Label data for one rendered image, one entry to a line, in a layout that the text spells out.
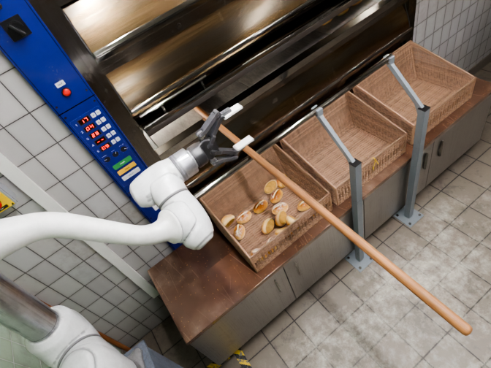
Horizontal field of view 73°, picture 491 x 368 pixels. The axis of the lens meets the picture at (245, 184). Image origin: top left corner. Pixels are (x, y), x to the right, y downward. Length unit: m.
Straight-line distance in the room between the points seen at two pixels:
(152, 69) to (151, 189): 0.67
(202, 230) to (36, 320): 0.55
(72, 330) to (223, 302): 0.78
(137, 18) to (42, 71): 0.39
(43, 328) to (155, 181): 0.55
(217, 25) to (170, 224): 0.98
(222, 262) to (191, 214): 0.97
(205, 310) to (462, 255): 1.61
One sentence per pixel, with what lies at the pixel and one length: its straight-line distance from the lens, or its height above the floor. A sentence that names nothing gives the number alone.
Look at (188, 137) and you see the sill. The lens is 1.70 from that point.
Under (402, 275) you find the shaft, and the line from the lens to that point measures 1.06.
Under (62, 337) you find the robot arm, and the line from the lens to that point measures 1.26.
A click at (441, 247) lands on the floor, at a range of 2.52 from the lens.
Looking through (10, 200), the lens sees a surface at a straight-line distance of 1.55.
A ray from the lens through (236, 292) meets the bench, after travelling 1.79.
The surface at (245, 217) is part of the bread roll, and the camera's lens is 1.94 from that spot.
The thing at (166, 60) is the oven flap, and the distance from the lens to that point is 1.54.
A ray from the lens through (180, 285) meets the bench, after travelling 1.93.
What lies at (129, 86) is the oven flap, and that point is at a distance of 1.51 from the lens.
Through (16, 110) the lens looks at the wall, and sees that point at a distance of 1.47.
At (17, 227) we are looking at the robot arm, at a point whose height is 1.71.
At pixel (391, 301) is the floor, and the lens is 2.32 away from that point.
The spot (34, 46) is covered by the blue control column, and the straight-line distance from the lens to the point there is 1.38.
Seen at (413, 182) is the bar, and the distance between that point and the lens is 2.29.
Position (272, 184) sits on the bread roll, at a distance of 2.02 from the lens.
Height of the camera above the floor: 2.15
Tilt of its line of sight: 46 degrees down
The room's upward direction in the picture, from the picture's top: 23 degrees counter-clockwise
